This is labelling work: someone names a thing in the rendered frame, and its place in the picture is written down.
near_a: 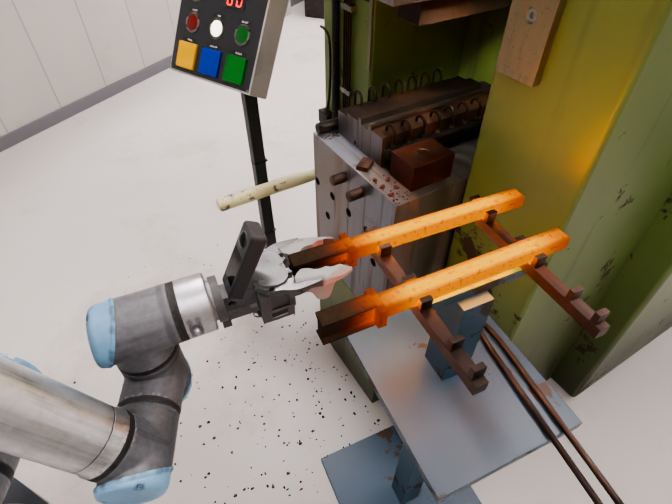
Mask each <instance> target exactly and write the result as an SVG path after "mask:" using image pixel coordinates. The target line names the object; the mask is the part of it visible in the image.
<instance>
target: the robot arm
mask: <svg viewBox="0 0 672 504"><path fill-rule="evenodd" d="M332 241H334V238H333V237H305V238H300V239H299V238H294V239H289V240H285V241H280V242H277V243H275V244H272V245H271V246H269V247H267V248H266V249H265V250H264V248H265V246H266V244H267V238H266V236H265V234H264V232H263V230H262V228H261V225H260V223H259V222H255V221H248V220H246V221H244V222H243V225H242V228H241V230H240V233H239V236H238V238H237V241H236V244H235V246H234V249H233V252H232V254H231V257H230V260H229V262H228V265H227V267H226V270H225V273H224V275H223V278H222V281H223V284H220V285H218V283H217V280H216V277H215V275H212V276H209V277H206V278H207V280H204V278H203V274H202V273H200V272H199V273H196V274H193V275H189V276H186V277H182V278H179V279H175V280H172V281H170V282H167V283H163V284H160V285H156V286H153V287H150V288H146V289H143V290H139V291H136V292H133V293H129V294H126V295H122V296H119V297H116V298H112V297H111V298H109V299H108V300H106V301H103V302H100V303H97V304H94V305H92V306H91V307H90V308H89V309H88V310H87V313H86V331H87V337H88V342H89V346H90V349H91V352H92V355H93V358H94V360H95V362H96V364H97V365H98V366H99V367H100V368H112V367H113V366H114V365H116V366H117V367H118V369H119V371H120V372H121V374H122V375H123V377H124V382H123V385H122V389H121V393H120V397H119V401H118V405H117V407H115V406H112V405H110V404H107V403H105V402H103V401H101V400H98V399H96V398H94V397H92V396H90V395H87V394H85V393H83V392H81V391H79V390H76V389H74V388H72V387H70V386H68V385H65V384H63V383H61V382H59V381H56V380H54V379H52V378H50V377H48V376H45V375H43V374H42V372H41V371H40V370H39V369H38V368H37V367H36V366H34V365H33V364H31V363H30V362H28V361H26V360H24V359H22V358H19V357H14V358H9V357H7V354H4V353H0V504H3V502H4V499H5V497H6V494H7V492H8V489H9V487H10V484H11V481H12V479H13V476H14V474H15V471H16V468H17V466H18V463H19V461H20V458H22V459H26V460H29V461H32V462H36V463H39V464H42V465H45V466H49V467H52V468H55V469H59V470H62V471H65V472H68V473H72V474H75V475H77V476H78V477H79V478H81V479H83V480H87V481H90V482H94V483H96V487H95V488H94V489H93V494H94V499H95V500H96V501H97V502H100V503H102V504H141V503H146V502H150V501H152V500H155V499H157V498H159V497H161V496H162V495H164V494H165V492H166V491H167V490H168V487H169V483H170V478H171V473H172V471H173V469H174V467H172V466H173V459H174V452H175V445H176V438H177V431H178V425H179V417H180V413H181V408H182V402H183V401H184V400H185V398H186V397H187V396H188V394H189V392H190V389H191V386H192V373H191V368H190V365H189V362H188V361H187V359H186V358H185V356H184V354H183V352H182V350H181V347H180V345H179V343H182V342H185V341H188V340H191V339H193V338H196V337H199V336H202V335H205V334H208V333H211V332H214V331H217V330H218V329H219V326H218V323H217V321H218V320H220V323H221V322H222V323H223V326H224V328H227V327H230V326H233V324H232V321H231V320H233V319H236V318H239V317H242V316H245V315H248V314H251V313H253V315H254V313H257V314H258V316H255V315H254V317H262V320H263V322H264V324H266V323H269V322H272V321H275V320H278V319H281V318H284V317H287V316H290V315H292V314H295V305H296V297H295V296H298V295H301V294H303V293H305V292H311V293H313V294H314V295H315V297H316V298H317V299H326V298H328V297H329V296H330V294H331V291H332V289H333V286H334V283H335V282H336V281H338V280H340V279H342V278H344V277H345V276H347V275H348V274H349V273H351V272H352V270H353V269H352V266H348V265H344V264H341V263H339V264H338V265H335V266H331V267H329V266H324V267H322V268H320V269H311V268H303V269H300V270H299V271H298V273H297V274H296V275H295V277H293V275H292V270H288V269H286V268H287V267H289V265H290V262H289V259H288V255H289V254H292V253H295V252H299V251H302V250H305V249H309V248H312V247H315V246H319V245H322V244H325V243H329V242H332ZM285 313H287V314H285ZM282 314H284V315H282ZM279 315H281V316H279ZM276 316H278V317H276ZM273 317H275V318H273Z"/></svg>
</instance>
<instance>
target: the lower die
mask: <svg viewBox="0 0 672 504"><path fill-rule="evenodd" d="M479 84H483V85H485V86H487V87H489V88H491V84H489V83H487V82H485V81H482V82H477V81H475V80H473V79H471V78H468V79H464V78H462V77H460V76H456V77H453V78H449V79H446V80H442V83H439V81H438V82H435V83H431V84H430V86H429V87H427V85H424V86H421V87H417V90H414V89H410V90H406V91H404V94H401V92H399V93H396V94H392V95H391V97H390V98H388V96H385V97H381V98H378V99H377V101H376V102H375V101H374V100H371V101H367V102H364V103H363V105H362V106H361V105H360V104H356V105H353V106H349V107H346V108H342V109H339V110H338V132H339V133H340V134H341V135H342V136H344V137H345V138H346V139H347V140H348V141H350V142H351V143H352V144H353V145H354V146H356V147H357V148H358V149H359V150H361V151H362V152H363V153H364V154H365V155H367V156H368V157H369V158H371V159H374V162H375V163H376V164H377V165H379V166H380V167H381V166H384V165H387V164H390V163H391V161H389V162H388V161H385V160H384V158H383V155H382V152H383V150H384V149H387V148H390V147H391V144H392V139H393V131H392V129H391V128H390V127H389V128H388V131H385V127H386V125H387V124H392V125H393V126H394V127H395V129H396V145H399V144H402V143H405V142H406V139H407V137H408V125H407V123H405V122H404V125H403V126H400V123H401V121H402V120H403V119H407V120H409V122H410V123H411V126H412V132H411V140H414V139H417V138H420V137H421V134H422V131H423V120H422V119H421V118H419V119H418V121H415V118H416V116H417V115H418V114H421V115H423V116H424V117H425V118H426V121H427V127H426V133H425V134H426V135H429V134H432V133H435V129H436V128H437V122H438V117H437V115H436V114H435V113H433V116H432V117H430V116H429V115H430V112H431V111H432V110H437V111H438V112H439V113H440V115H441V124H440V131H441V130H444V129H447V128H449V125H450V123H451V118H452V112H451V110H450V109H447V111H446V112H443V110H444V108H445V107H446V106H447V105H450V106H452V107H453V108H454V110H455V119H454V126H456V125H459V124H462V122H463V119H464V116H465V112H466V109H465V106H464V105H462V104H461V105H460V108H457V105H458V103H459V102H461V101H464V102H466V103H467V104H468V107H469V113H468V117H467V120H468V121H471V120H474V119H475V118H476V115H477V113H478V108H479V103H478V102H477V101H476V100H474V102H473V104H470V101H471V99H472V98H474V97H478V98H479V99H480V100H481V102H482V109H481V113H480V117H483V116H484V112H485V108H486V104H487V100H488V96H489V92H490V89H486V90H483V91H480V92H476V93H473V94H470V95H467V96H463V97H460V98H457V99H453V100H450V101H447V102H444V103H440V104H437V105H434V106H431V107H427V108H424V109H421V110H417V111H414V112H411V113H408V114H404V115H401V116H398V117H394V118H391V119H388V120H385V121H381V122H378V123H375V124H371V125H369V128H368V130H367V129H366V128H364V127H363V126H362V125H361V119H364V118H367V117H371V116H374V115H377V114H381V113H384V112H388V111H391V110H394V109H398V108H401V107H404V106H408V105H411V104H415V103H418V102H421V101H425V100H428V99H431V98H435V97H438V96H441V95H445V94H448V93H452V92H455V91H458V90H462V89H465V88H468V87H472V86H475V85H479ZM468 121H467V122H468ZM478 132H480V130H478V131H475V132H472V133H469V134H466V135H463V136H461V137H458V138H455V139H452V140H449V141H446V142H443V143H441V144H442V145H444V144H447V143H450V142H453V141H455V140H458V139H461V138H464V137H467V136H470V135H473V134H475V133H478ZM354 141H356V144H354Z"/></svg>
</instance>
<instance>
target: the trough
mask: <svg viewBox="0 0 672 504"><path fill-rule="evenodd" d="M486 89H490V88H489V87H487V86H485V85H483V84H479V85H475V86H472V87H468V88H465V89H462V90H458V91H455V92H452V93H448V94H445V95H441V96H438V97H435V98H431V99H428V100H425V101H421V102H418V103H415V104H411V105H408V106H404V107H401V108H398V109H394V110H391V111H388V112H384V113H381V114H377V115H374V116H371V117H367V118H364V119H361V125H362V126H363V127H364V128H366V129H367V130H368V128H369V124H370V123H378V122H381V121H385V120H388V119H391V118H394V117H398V116H401V115H404V114H408V113H411V112H414V111H417V110H421V109H424V108H427V107H431V106H434V105H437V104H440V103H444V102H447V101H450V100H453V99H457V98H460V97H463V96H467V95H470V94H473V93H476V92H480V91H483V90H486Z"/></svg>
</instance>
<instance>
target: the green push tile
mask: <svg viewBox="0 0 672 504"><path fill-rule="evenodd" d="M247 62H248V59H245V58H241V57H238V56H234V55H231V54H227V57H226V62H225V67H224V72H223V77H222V80H223V81H226V82H229V83H233V84H236V85H239V86H243V81H244V76H245V71H246V67H247Z"/></svg>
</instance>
